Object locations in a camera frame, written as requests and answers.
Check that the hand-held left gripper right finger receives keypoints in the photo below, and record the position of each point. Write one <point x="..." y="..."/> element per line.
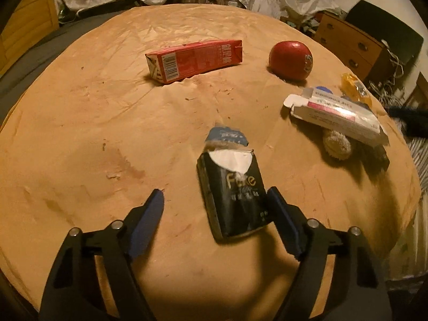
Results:
<point x="284" y="220"/>

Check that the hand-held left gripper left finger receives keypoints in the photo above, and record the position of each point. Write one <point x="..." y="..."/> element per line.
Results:
<point x="150" y="220"/>

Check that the black torn packet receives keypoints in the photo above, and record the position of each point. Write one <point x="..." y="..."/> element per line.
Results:
<point x="234" y="200"/>

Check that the beige fuzzy ball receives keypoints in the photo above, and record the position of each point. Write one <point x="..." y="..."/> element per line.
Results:
<point x="336" y="145"/>

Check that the tan bed sheet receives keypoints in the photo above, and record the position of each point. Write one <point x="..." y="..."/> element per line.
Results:
<point x="100" y="140"/>

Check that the white box with pink stripe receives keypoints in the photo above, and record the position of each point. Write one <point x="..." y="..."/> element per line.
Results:
<point x="334" y="117"/>

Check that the blue lid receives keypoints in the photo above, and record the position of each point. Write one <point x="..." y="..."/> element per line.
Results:
<point x="324" y="89"/>

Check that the yellow plastic wrapper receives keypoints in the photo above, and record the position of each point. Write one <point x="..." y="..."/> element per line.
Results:
<point x="354" y="88"/>

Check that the red ball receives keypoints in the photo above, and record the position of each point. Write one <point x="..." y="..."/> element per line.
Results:
<point x="289" y="60"/>

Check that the dark fuzzy object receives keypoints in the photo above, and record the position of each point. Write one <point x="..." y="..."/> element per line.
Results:
<point x="411" y="118"/>

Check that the red drink carton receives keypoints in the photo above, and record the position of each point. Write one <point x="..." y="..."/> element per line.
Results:
<point x="197" y="60"/>

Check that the wooden dresser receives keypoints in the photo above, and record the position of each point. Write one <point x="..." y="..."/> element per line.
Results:
<point x="351" y="43"/>

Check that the black monitor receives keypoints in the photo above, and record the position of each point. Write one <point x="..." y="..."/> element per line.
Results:
<point x="384" y="26"/>

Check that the light wooden cabinet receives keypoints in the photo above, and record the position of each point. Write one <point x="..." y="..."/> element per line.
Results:
<point x="26" y="26"/>

